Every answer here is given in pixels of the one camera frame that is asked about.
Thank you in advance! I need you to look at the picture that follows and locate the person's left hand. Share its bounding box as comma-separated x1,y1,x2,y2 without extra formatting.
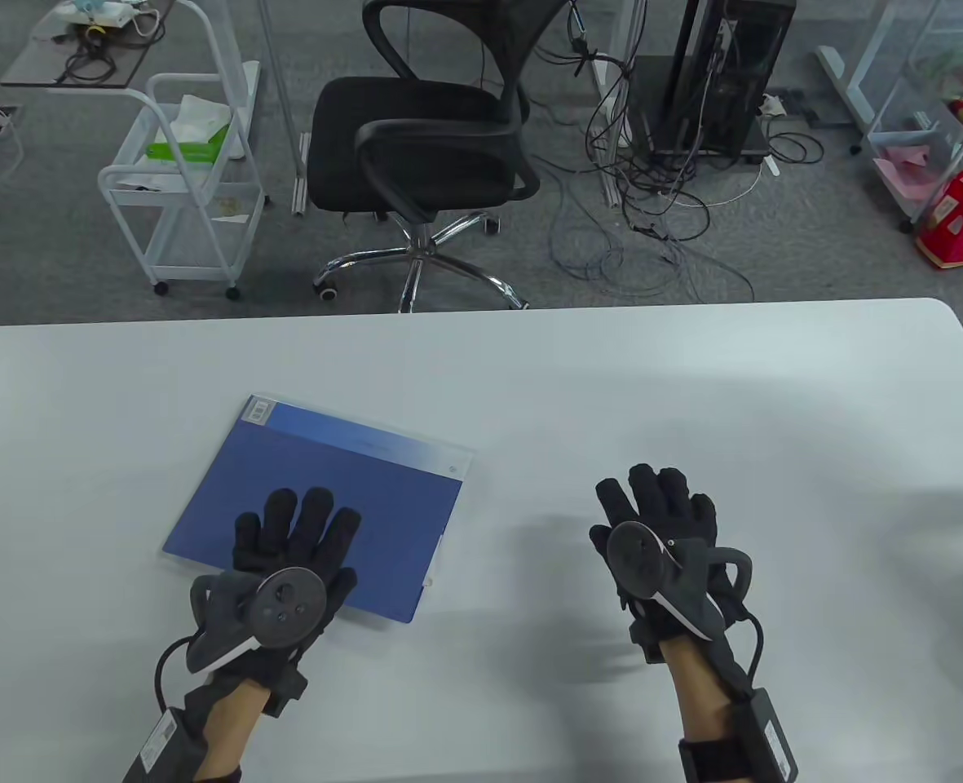
190,487,361,717

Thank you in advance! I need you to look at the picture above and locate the person's right hand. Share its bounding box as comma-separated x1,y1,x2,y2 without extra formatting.
589,465,755,663

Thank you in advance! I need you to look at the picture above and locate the blue file folder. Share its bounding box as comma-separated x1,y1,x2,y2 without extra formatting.
161,395,475,625

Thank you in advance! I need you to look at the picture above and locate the person's left forearm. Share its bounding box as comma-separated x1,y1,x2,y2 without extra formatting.
194,681,276,783

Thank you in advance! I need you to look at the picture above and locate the black right hand controller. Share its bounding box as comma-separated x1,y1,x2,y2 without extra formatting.
606,522,755,645

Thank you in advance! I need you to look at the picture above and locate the black hand controller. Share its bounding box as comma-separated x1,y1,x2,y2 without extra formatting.
186,565,329,675
606,522,755,645

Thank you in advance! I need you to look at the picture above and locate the black left hand controller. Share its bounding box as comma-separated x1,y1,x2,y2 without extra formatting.
186,565,329,675

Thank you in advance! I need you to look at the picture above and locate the black right wrist sensor box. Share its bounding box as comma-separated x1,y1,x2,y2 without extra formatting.
738,689,798,783

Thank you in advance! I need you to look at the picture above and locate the black wrist sensor box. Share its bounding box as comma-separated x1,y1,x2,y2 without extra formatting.
738,689,798,783
122,708,206,783

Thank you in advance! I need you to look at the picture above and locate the black left wrist sensor box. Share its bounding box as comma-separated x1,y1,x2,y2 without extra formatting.
122,708,206,783

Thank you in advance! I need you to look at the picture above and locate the white rolling cart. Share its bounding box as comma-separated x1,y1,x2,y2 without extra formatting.
96,0,270,301

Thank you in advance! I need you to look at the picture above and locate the green tissue pack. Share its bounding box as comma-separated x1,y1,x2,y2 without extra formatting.
145,94,235,166

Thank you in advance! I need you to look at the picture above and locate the black office chair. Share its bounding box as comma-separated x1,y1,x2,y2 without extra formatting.
306,0,572,315

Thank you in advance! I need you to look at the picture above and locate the pink paper sheet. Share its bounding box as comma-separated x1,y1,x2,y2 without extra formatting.
872,145,959,210

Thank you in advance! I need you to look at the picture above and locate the white shelf rack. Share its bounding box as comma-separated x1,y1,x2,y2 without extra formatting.
852,0,963,237

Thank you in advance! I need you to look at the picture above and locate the black computer tower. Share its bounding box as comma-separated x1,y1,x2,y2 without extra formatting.
652,0,797,160

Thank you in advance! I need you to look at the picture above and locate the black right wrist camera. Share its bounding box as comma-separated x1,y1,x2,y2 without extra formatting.
628,620,671,666

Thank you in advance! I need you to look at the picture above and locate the black right wrist strap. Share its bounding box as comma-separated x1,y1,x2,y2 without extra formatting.
678,737,767,783

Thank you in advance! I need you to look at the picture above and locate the tangle of black cables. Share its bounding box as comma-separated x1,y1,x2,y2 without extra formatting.
530,0,826,304

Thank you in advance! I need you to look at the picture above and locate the white device with cables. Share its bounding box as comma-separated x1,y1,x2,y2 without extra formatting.
47,0,162,40

